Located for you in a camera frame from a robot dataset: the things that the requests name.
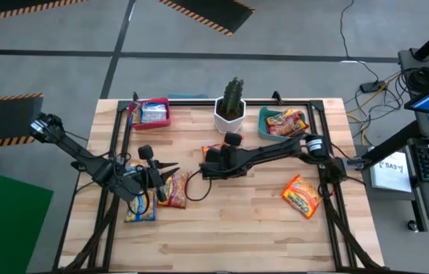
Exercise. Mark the black hazard-striped floor mat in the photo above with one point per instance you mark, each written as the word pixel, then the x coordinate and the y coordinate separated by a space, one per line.
pixel 214 13
pixel 1 114
pixel 9 7

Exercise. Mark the white paper sheet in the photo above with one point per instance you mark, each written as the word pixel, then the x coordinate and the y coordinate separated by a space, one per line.
pixel 389 171

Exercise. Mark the blue Maruchan noodle packet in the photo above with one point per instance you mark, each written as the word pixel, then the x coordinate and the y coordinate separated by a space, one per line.
pixel 135 112
pixel 140 213
pixel 134 164
pixel 153 113

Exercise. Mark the red Maruchan noodle packet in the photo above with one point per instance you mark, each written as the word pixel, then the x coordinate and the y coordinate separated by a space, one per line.
pixel 176 192
pixel 290 127
pixel 277 116

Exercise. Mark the teal plastic bin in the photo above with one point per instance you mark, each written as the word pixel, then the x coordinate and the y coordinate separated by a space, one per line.
pixel 262 125

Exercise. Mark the black caster wheel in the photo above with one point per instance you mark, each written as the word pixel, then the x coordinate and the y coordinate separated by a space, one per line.
pixel 412 225

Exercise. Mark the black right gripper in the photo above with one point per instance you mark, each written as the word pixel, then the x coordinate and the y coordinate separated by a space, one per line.
pixel 226 163

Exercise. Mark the green cactus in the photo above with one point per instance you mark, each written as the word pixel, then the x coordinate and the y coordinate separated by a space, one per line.
pixel 232 95

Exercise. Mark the orange Maruchan noodle packet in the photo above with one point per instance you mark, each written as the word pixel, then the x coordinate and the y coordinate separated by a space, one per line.
pixel 302 196
pixel 208 146

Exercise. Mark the red plastic bin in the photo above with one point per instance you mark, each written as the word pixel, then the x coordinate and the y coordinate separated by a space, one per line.
pixel 150 126

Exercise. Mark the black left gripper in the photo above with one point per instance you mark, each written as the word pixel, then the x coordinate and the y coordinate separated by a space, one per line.
pixel 150 167

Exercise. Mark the black power strip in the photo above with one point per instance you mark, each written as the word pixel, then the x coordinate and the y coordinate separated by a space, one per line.
pixel 372 86

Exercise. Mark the grey equipment cart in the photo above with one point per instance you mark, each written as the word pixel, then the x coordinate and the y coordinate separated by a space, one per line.
pixel 406 61

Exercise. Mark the green floor mat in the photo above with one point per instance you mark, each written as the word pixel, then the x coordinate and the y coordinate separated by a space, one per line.
pixel 1 220

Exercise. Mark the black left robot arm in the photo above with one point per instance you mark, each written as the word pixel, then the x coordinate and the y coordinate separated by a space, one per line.
pixel 81 154

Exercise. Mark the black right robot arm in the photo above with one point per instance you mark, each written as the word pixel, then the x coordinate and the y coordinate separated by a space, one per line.
pixel 275 152

